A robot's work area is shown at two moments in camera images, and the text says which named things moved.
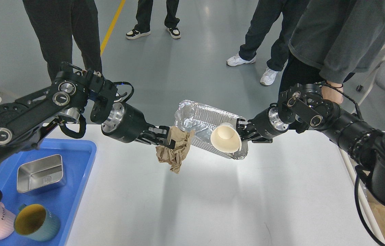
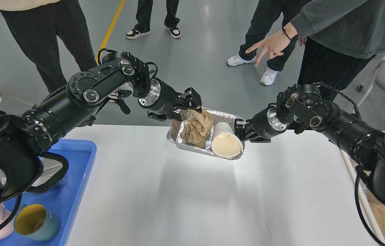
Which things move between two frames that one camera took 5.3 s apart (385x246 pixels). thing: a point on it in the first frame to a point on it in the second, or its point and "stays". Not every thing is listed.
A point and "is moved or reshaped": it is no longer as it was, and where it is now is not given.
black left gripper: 127,123 to 156,96
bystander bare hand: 329,93 to 275,44
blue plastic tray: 53,174 stays
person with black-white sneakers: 143,14 stays
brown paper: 174,157 to 196,130
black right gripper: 266,124 stays
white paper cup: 226,138 is moved or reshaped
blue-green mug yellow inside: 34,222 stays
